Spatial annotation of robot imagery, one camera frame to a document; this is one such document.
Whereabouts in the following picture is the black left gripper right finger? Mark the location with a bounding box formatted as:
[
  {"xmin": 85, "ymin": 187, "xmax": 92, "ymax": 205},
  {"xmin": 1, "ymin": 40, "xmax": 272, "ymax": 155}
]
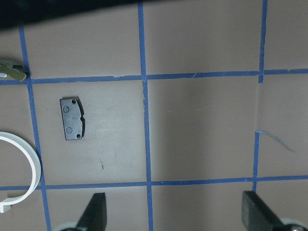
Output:
[{"xmin": 242, "ymin": 191, "xmax": 284, "ymax": 231}]

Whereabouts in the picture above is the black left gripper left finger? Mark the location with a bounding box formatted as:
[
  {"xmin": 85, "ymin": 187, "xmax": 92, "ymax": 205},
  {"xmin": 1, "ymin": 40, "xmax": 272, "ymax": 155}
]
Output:
[{"xmin": 76, "ymin": 192, "xmax": 107, "ymax": 231}]

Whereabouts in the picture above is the white curved plastic clamp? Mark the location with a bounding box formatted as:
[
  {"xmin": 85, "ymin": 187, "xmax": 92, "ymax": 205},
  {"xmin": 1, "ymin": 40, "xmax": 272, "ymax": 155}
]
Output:
[{"xmin": 0, "ymin": 132, "xmax": 41, "ymax": 213}]

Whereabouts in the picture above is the black brake pad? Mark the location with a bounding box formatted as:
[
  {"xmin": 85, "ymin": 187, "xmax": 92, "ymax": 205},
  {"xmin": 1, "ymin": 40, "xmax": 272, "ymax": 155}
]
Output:
[{"xmin": 60, "ymin": 96, "xmax": 85, "ymax": 141}]

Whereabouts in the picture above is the olive metal brake shoe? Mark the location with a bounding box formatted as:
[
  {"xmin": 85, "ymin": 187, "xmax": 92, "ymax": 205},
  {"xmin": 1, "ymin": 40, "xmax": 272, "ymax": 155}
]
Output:
[{"xmin": 0, "ymin": 59, "xmax": 27, "ymax": 81}]

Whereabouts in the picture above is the black braided cable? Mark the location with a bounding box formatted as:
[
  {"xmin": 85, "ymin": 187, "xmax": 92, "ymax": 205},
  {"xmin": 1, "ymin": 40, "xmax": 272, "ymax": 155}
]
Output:
[{"xmin": 0, "ymin": 0, "xmax": 145, "ymax": 31}]

